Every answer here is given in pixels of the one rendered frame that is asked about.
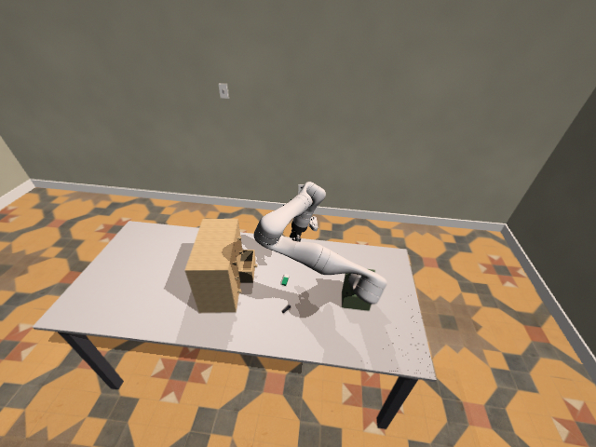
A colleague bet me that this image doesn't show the light wood drawer front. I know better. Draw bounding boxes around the light wood drawer front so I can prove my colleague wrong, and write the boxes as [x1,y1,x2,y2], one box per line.
[234,280,241,310]
[234,223,241,256]
[231,265,239,295]
[228,245,237,282]
[237,240,243,268]
[238,250,258,283]

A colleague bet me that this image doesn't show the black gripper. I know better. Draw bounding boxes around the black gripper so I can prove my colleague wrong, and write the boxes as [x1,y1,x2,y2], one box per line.
[290,221,307,242]

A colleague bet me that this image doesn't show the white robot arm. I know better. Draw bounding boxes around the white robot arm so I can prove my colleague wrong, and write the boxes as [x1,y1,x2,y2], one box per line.
[253,182,386,305]

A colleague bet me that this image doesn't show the small wooden chest of drawers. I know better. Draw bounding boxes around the small wooden chest of drawers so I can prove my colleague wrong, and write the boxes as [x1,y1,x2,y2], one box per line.
[185,219,238,313]

